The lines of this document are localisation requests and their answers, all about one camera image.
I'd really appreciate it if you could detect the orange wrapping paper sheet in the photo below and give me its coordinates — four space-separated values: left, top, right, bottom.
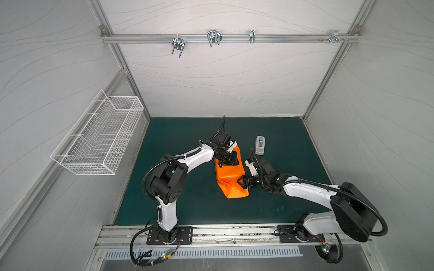
214 142 249 199

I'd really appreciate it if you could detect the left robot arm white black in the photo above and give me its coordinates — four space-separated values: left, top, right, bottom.
141 141 239 243

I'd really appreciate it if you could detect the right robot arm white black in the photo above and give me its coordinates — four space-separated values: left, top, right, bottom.
237 173 388 242

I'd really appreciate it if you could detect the green table mat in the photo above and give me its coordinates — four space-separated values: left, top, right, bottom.
115 117 330 225

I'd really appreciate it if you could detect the metal u-bolt clamp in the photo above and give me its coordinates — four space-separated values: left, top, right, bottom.
171 37 185 57
206 29 222 47

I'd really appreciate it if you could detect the white vent strip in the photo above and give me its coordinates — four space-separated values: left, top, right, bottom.
104 245 303 260

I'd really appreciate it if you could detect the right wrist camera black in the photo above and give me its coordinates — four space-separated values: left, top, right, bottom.
244 152 278 180

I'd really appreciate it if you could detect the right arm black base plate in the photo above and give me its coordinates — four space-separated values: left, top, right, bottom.
273 225 324 243

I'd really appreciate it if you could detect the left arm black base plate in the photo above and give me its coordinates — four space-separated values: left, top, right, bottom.
146 226 193 245

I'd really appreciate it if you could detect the right black cable coil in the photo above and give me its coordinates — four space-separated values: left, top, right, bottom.
314 233 344 264

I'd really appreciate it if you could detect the white wire basket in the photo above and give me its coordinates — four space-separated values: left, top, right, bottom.
50 90 144 176

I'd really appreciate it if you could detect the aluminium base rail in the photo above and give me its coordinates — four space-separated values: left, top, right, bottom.
94 221 373 250

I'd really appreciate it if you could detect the left black cable bundle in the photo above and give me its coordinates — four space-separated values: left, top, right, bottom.
129 223 182 268

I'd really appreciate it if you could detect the aluminium cross rail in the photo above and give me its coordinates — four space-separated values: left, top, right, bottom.
102 33 362 44

